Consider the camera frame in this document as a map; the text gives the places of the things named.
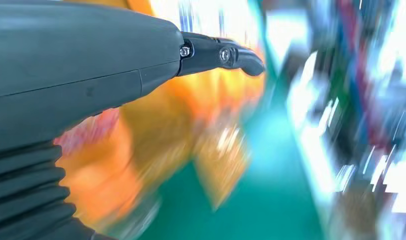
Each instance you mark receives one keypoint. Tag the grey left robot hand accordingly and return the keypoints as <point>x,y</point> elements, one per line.
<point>74,66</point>

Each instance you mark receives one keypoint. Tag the yellow taped cardboard mat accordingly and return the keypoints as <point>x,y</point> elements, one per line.
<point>189,126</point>

